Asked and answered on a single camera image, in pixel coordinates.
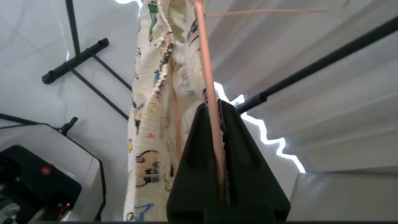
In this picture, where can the cream printed garment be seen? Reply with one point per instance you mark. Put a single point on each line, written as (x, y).
(149, 93)

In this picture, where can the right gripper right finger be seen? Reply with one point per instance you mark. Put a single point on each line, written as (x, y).
(252, 186)

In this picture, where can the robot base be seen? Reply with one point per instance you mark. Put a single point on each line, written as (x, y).
(77, 161)

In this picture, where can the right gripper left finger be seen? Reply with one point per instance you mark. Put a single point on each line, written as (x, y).
(196, 186)

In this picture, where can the white curtain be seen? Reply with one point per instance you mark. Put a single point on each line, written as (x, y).
(326, 109)

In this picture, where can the black clothes rack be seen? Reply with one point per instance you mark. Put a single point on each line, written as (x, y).
(74, 60)

